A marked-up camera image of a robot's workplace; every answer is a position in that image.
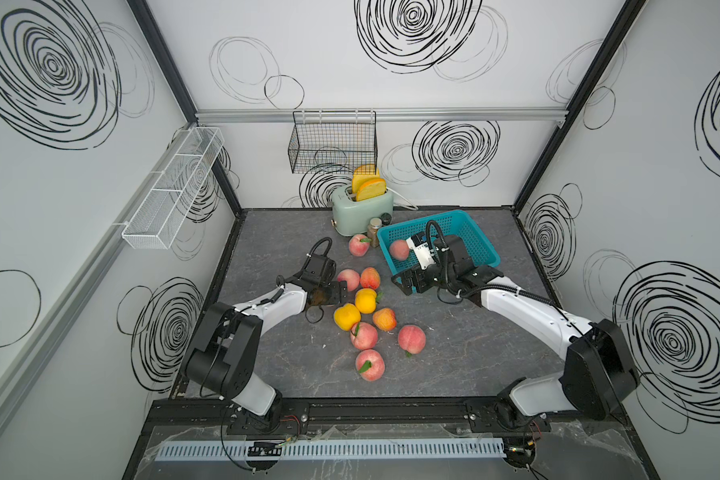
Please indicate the orange wrinkled peach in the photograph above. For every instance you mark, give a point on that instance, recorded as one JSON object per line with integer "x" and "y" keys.
{"x": 370, "y": 279}
{"x": 385, "y": 319}

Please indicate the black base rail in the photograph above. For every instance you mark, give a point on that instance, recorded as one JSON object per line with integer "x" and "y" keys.
{"x": 307, "y": 417}

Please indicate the yellow toast slice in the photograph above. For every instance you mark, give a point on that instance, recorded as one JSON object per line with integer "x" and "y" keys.
{"x": 362, "y": 174}
{"x": 369, "y": 189}

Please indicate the black corner frame post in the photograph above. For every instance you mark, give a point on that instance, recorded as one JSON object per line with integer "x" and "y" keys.
{"x": 161, "y": 52}
{"x": 612, "y": 42}

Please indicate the grey horizontal wall rail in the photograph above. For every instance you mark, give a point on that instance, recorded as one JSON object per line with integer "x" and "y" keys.
{"x": 358, "y": 115}

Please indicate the yellow toast slice right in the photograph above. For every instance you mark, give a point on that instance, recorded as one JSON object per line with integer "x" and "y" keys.
{"x": 369, "y": 189}

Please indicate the white wire wall shelf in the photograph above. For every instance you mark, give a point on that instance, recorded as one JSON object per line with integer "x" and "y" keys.
{"x": 184, "y": 170}

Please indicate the yellow peach upper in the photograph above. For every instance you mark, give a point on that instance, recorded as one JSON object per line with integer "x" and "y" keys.
{"x": 367, "y": 300}

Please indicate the black corner frame post left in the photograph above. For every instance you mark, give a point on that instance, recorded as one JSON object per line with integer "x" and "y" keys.
{"x": 161, "y": 52}

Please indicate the glass spice jar silver lid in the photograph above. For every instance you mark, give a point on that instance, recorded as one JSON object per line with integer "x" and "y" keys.
{"x": 373, "y": 228}

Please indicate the pink peach front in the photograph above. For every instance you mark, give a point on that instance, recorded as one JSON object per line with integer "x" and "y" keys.
{"x": 370, "y": 365}

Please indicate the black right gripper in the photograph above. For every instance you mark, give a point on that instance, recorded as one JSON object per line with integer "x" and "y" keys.
{"x": 415, "y": 273}

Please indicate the pink peach centre pile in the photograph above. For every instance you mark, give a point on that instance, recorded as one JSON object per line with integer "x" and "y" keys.
{"x": 363, "y": 336}

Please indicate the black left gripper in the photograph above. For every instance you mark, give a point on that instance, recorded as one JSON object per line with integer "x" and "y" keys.
{"x": 338, "y": 292}

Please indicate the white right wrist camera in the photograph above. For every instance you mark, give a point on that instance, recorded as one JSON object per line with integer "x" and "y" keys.
{"x": 419, "y": 246}

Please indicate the mint green toaster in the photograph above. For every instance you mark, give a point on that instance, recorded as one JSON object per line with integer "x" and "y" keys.
{"x": 350, "y": 217}

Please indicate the yellow peach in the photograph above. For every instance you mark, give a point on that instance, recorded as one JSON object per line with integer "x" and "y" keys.
{"x": 367, "y": 300}
{"x": 347, "y": 316}

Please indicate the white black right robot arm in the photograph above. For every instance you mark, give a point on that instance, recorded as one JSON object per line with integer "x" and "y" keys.
{"x": 599, "y": 371}

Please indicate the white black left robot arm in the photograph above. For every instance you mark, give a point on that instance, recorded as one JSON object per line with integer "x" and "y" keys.
{"x": 223, "y": 349}

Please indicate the teal plastic basket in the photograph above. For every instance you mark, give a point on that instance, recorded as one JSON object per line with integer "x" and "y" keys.
{"x": 452, "y": 236}

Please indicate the orange wrinkled peach upper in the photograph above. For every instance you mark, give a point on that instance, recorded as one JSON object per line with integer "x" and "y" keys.
{"x": 370, "y": 279}

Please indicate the white slotted cable duct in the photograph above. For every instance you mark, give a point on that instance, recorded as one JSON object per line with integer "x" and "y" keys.
{"x": 353, "y": 449}

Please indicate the yellow toast slice left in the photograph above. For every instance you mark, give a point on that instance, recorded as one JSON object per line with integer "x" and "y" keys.
{"x": 362, "y": 174}

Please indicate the yellow peach lower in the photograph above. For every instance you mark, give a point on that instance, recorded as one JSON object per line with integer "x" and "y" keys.
{"x": 347, "y": 316}

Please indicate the black corner frame post right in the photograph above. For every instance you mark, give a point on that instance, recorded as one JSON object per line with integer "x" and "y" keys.
{"x": 612, "y": 42}

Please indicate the orange wrinkled peach lower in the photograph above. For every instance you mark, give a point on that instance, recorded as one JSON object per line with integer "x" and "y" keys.
{"x": 385, "y": 319}

